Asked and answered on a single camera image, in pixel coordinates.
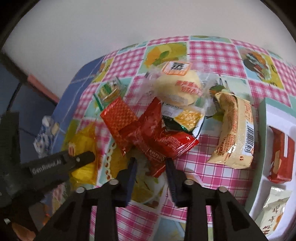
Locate blue plaid cloth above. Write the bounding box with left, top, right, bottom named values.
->
left=51, top=56, right=104, bottom=154

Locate beige barcode snack packet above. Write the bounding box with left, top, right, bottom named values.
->
left=207, top=92, right=255, bottom=169

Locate green edged cookie packet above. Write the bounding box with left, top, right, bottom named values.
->
left=93, top=76, right=127, bottom=111

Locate checkered pink picture tablecloth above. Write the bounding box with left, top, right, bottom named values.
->
left=61, top=36, right=295, bottom=240

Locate orange-red patterned snack packet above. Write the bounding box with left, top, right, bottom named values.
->
left=100, top=97, right=138, bottom=156

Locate red white snack bar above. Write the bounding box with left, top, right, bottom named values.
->
left=267, top=127, right=295, bottom=184

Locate cream snack packet in tray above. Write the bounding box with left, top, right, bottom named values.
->
left=255, top=186, right=292, bottom=237

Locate white tray teal rim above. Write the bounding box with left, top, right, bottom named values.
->
left=245, top=97, right=295, bottom=240

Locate yellow transparent snack packet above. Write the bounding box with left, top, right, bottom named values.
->
left=68, top=123, right=99, bottom=185

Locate green yellow cracker packet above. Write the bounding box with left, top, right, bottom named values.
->
left=162, top=103, right=205, bottom=138

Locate round steamed cake packet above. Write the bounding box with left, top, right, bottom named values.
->
left=140, top=60, right=218, bottom=107

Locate red glossy snack packet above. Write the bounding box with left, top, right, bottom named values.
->
left=119, top=97, right=199, bottom=178

